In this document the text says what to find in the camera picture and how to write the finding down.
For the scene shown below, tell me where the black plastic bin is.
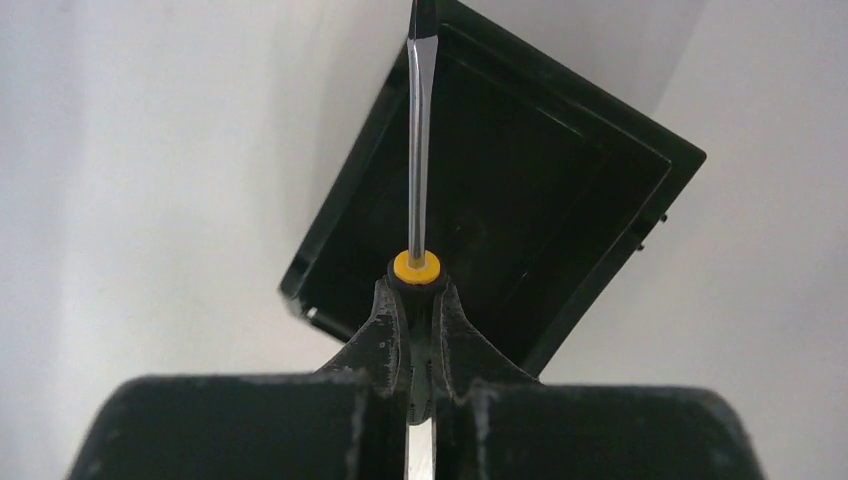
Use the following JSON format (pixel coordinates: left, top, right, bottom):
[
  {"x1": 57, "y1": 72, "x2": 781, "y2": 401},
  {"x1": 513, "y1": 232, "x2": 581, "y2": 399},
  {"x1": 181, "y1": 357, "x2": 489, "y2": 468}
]
[{"x1": 280, "y1": 1, "x2": 706, "y2": 376}]

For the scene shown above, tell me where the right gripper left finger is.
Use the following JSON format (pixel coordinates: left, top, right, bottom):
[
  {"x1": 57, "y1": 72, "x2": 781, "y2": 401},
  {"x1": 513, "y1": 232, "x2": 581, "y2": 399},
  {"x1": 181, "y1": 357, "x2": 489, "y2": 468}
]
[{"x1": 68, "y1": 279, "x2": 410, "y2": 479}]

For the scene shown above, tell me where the black yellow screwdriver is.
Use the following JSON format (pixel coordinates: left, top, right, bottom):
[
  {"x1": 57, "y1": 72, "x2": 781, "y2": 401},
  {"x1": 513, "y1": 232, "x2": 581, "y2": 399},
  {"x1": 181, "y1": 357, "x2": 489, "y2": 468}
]
[{"x1": 391, "y1": 1, "x2": 445, "y2": 425}]

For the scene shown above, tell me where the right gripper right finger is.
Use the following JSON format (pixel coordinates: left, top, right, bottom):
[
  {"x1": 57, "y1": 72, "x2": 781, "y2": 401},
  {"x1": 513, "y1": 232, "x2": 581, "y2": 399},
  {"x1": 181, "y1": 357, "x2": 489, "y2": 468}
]
[{"x1": 431, "y1": 285, "x2": 763, "y2": 479}]

